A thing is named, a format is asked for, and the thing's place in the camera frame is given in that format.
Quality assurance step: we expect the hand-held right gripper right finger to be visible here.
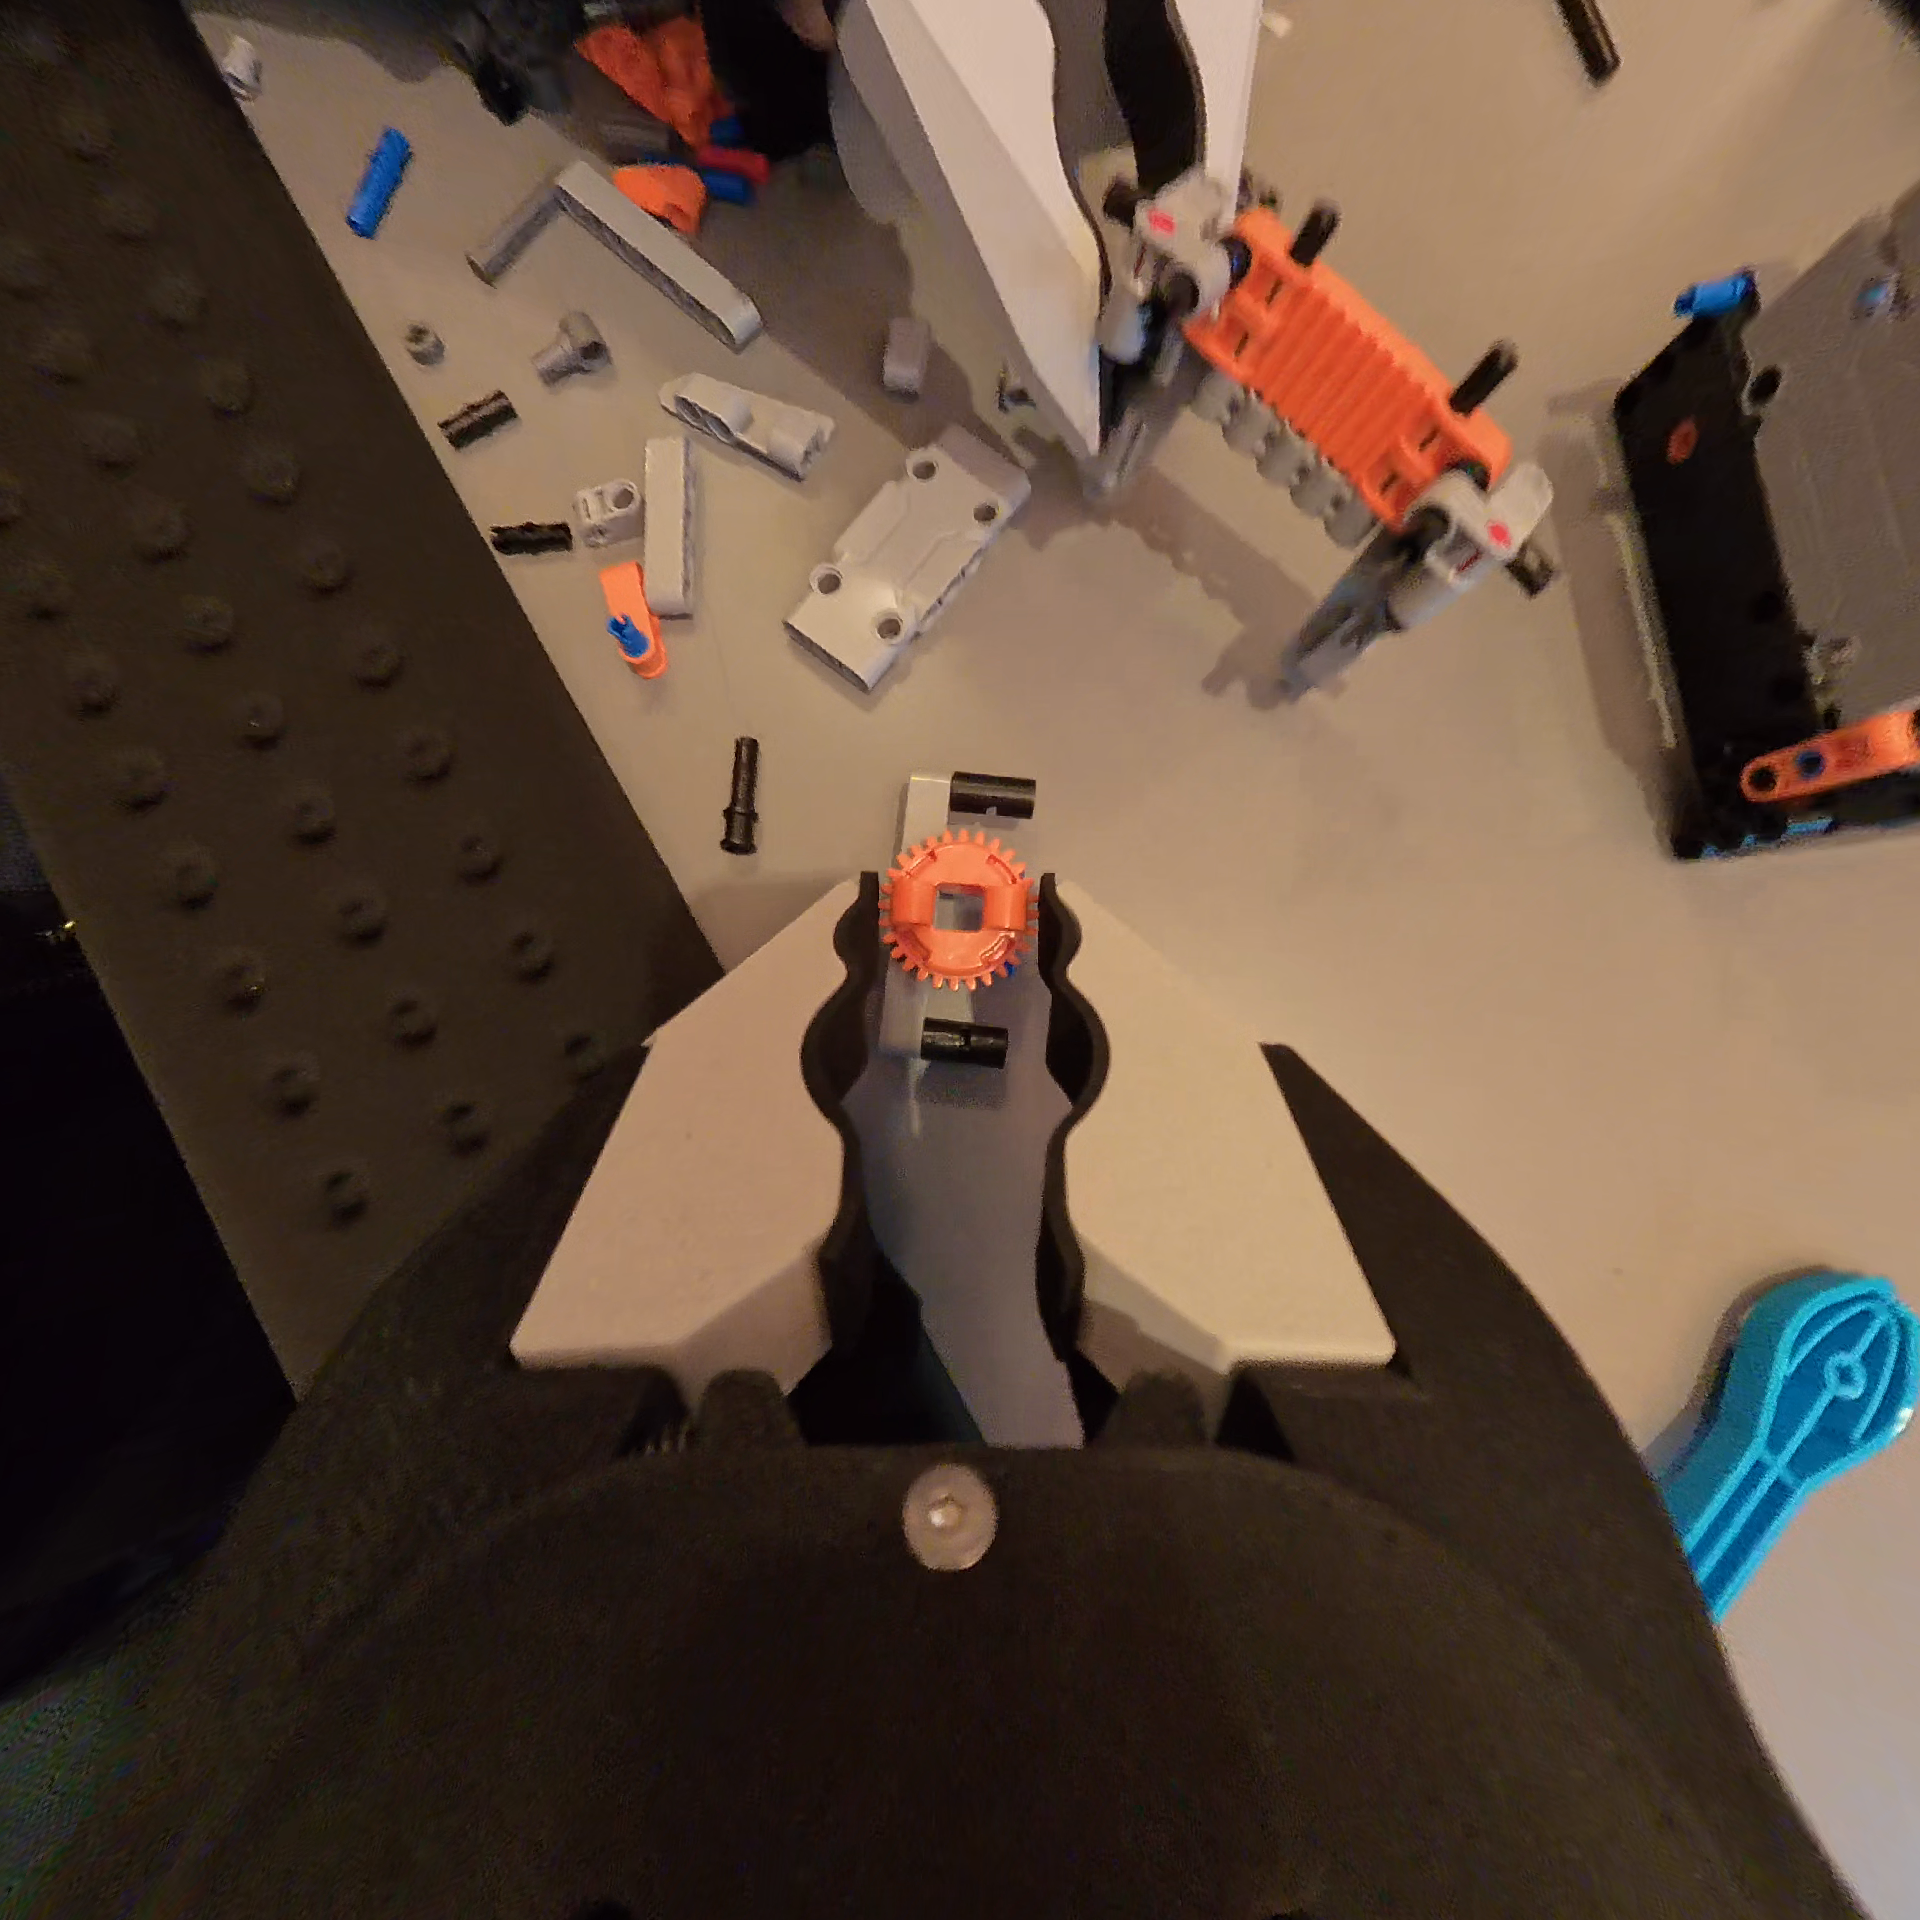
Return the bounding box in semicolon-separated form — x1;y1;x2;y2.
1035;887;1406;1405

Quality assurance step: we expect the black studded mat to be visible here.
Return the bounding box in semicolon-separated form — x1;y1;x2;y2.
0;0;723;1412

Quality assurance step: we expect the curved grey panel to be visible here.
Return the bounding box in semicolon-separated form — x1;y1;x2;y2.
660;371;836;481

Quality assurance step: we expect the small orange grey subassembly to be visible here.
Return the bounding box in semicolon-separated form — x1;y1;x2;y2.
1088;167;1561;705

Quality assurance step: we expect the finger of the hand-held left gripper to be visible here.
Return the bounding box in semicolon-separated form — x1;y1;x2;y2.
1111;0;1270;217
825;0;1135;457

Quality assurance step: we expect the grey black robot model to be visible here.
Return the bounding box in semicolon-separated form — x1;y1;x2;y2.
1617;196;1920;864

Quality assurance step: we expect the black pin with grey connector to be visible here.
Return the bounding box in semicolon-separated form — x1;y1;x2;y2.
489;465;641;563

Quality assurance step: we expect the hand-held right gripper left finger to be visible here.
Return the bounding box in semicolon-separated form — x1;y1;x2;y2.
512;877;887;1405

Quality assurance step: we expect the light grey panel piece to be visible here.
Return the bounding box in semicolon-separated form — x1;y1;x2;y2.
787;421;1031;696

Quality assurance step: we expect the grey straight beam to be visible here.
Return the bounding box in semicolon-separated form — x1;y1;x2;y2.
641;437;697;623

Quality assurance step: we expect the cyan curved rim piece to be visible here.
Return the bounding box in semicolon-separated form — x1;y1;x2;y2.
1667;1271;1920;1622

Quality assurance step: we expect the pile of plastic building pieces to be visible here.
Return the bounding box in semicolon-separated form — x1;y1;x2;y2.
450;0;841;241

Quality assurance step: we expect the long grey angled beam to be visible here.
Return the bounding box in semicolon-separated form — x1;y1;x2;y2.
466;167;762;348

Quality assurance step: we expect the small orange piece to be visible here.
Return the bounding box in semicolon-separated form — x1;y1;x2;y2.
595;563;672;683

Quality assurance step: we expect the blue pin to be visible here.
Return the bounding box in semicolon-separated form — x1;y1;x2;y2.
345;129;414;241

